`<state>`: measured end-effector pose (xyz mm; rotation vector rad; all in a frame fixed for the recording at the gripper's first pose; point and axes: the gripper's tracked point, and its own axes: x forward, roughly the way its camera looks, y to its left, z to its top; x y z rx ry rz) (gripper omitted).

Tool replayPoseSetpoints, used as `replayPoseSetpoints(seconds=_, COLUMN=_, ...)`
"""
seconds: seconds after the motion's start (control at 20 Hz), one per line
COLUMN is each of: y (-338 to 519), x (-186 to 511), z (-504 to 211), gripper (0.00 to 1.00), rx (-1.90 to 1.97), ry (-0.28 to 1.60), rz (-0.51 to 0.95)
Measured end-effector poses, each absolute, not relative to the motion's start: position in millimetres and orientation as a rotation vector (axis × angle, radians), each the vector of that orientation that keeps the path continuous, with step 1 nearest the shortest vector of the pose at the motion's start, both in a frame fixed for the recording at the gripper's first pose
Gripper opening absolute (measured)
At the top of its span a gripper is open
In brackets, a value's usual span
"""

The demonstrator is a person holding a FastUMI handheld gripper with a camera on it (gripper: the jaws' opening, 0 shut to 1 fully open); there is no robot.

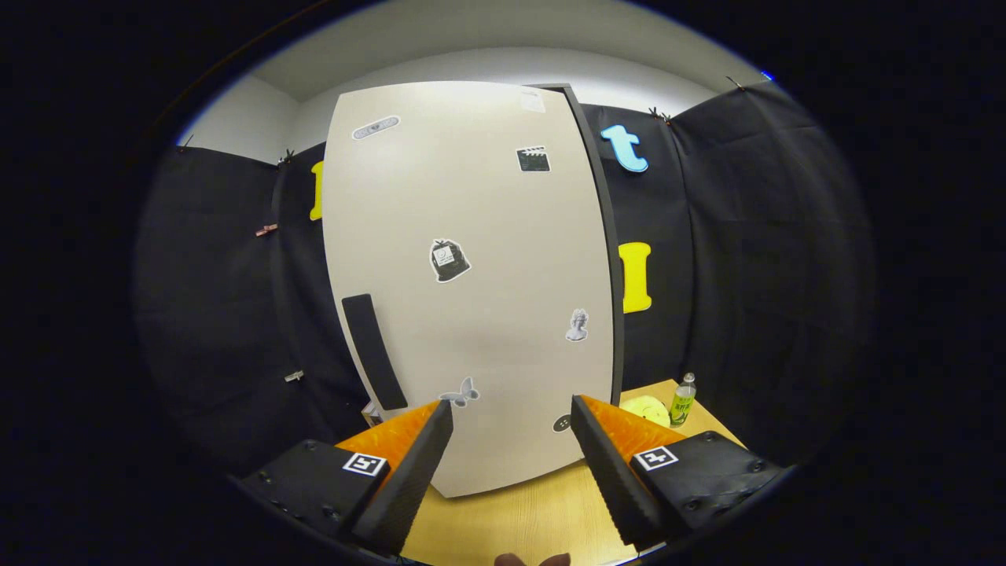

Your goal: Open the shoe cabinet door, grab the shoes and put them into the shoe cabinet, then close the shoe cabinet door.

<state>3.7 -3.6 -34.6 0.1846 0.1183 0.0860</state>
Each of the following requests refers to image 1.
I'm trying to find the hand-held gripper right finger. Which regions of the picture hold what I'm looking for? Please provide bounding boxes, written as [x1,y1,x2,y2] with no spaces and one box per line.
[570,395,787,551]

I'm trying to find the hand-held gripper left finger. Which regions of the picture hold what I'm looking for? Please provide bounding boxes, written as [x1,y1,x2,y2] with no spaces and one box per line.
[240,399,455,557]

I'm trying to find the black door handle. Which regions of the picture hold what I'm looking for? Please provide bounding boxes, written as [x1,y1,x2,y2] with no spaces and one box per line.
[341,293,409,411]

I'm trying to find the grey shoe cabinet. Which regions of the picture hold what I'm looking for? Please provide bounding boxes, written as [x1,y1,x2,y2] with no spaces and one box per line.
[527,83,626,410]

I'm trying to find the yellow round object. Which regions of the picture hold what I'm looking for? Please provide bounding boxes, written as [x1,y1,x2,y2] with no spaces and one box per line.
[619,395,670,429]

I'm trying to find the green drink bottle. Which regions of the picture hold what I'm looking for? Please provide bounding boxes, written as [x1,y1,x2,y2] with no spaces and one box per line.
[670,373,698,428]

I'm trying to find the black backdrop cloth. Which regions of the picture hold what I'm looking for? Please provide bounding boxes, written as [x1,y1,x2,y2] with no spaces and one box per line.
[134,79,877,480]

